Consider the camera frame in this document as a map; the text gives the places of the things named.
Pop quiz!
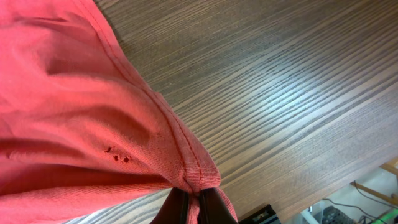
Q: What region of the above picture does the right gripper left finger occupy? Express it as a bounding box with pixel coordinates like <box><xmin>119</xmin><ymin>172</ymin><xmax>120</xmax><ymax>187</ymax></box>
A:
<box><xmin>150</xmin><ymin>188</ymin><xmax>189</xmax><ymax>224</ymax></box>

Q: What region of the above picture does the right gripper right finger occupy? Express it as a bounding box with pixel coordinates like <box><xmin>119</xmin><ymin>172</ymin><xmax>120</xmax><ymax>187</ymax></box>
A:
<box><xmin>198</xmin><ymin>188</ymin><xmax>238</xmax><ymax>224</ymax></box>

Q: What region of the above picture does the red printed t-shirt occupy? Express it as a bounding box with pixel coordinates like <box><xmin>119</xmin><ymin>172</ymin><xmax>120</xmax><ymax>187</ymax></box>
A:
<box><xmin>1</xmin><ymin>0</ymin><xmax>236</xmax><ymax>223</ymax></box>

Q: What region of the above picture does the black device under table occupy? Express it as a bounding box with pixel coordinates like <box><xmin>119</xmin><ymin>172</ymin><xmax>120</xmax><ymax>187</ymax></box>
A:
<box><xmin>238</xmin><ymin>205</ymin><xmax>281</xmax><ymax>224</ymax></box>

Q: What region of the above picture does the wooden furniture frame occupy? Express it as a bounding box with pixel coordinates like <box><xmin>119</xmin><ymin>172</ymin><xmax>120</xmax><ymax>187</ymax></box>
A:
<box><xmin>350</xmin><ymin>157</ymin><xmax>397</xmax><ymax>208</ymax></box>

